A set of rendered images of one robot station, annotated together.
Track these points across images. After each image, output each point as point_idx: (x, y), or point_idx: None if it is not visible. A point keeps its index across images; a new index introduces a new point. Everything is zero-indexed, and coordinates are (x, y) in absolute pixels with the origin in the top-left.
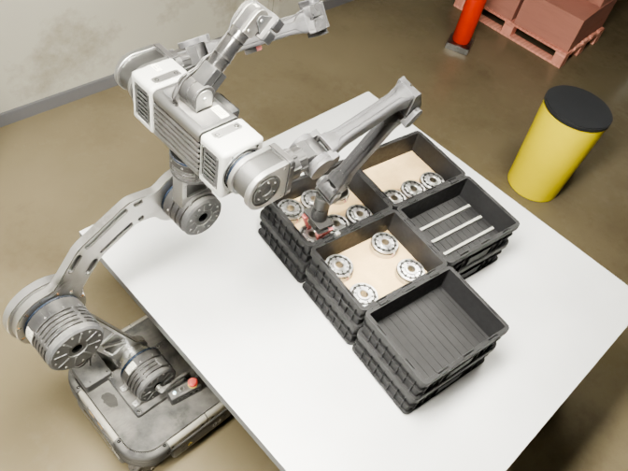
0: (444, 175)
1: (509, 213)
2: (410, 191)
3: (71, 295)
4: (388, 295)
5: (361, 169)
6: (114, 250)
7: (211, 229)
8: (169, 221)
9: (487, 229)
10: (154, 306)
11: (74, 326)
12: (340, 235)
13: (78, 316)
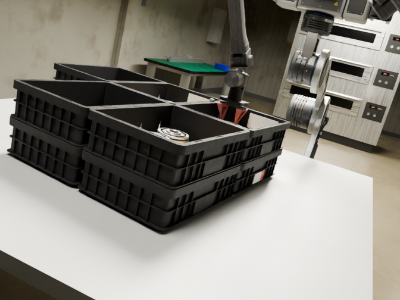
0: (110, 147)
1: (25, 84)
2: (156, 133)
3: (313, 105)
4: (154, 83)
5: (227, 123)
6: (341, 170)
7: (306, 178)
8: (338, 182)
9: None
10: (286, 151)
11: (297, 94)
12: (209, 101)
13: (300, 97)
